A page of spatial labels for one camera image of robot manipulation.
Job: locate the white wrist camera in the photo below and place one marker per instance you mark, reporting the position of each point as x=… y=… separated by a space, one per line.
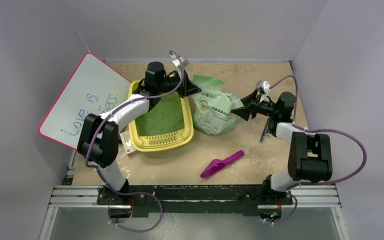
x=179 y=63
x=263 y=89

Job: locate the small white red box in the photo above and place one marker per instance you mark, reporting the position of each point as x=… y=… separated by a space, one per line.
x=127 y=142

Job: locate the yellow litter box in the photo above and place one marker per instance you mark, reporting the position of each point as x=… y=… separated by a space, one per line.
x=167 y=126

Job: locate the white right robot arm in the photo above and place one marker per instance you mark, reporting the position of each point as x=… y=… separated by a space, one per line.
x=309 y=159

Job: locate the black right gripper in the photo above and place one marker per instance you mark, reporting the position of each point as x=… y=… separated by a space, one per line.
x=254 y=105

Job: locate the black ruler strip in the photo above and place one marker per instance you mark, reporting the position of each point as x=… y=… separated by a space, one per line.
x=265 y=132

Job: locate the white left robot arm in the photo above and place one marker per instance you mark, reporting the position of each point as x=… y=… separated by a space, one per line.
x=99 y=134

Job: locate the green cat litter bag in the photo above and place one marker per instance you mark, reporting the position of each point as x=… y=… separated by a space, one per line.
x=213 y=108

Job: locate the pink framed whiteboard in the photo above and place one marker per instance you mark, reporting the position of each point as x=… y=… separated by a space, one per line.
x=93 y=88

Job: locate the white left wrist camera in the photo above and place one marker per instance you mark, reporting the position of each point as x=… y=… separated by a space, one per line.
x=179 y=63

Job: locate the aluminium frame rail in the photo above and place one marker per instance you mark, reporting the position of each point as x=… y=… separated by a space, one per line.
x=85 y=196

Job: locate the magenta plastic litter scoop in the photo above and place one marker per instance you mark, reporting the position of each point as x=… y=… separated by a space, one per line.
x=216 y=165

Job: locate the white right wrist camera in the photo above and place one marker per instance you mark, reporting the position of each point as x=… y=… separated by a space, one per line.
x=263 y=89

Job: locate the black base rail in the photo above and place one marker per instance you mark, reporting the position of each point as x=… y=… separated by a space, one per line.
x=246 y=199

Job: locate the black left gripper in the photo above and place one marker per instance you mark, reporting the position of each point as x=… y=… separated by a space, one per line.
x=188 y=88

